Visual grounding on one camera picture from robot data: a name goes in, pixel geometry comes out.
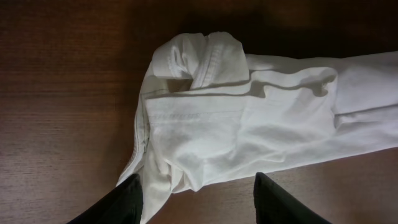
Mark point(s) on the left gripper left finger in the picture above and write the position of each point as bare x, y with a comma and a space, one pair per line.
122, 205

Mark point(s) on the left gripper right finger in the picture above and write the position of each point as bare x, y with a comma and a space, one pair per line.
274, 205

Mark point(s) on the white graphic t-shirt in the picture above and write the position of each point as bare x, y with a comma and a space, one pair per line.
210, 113

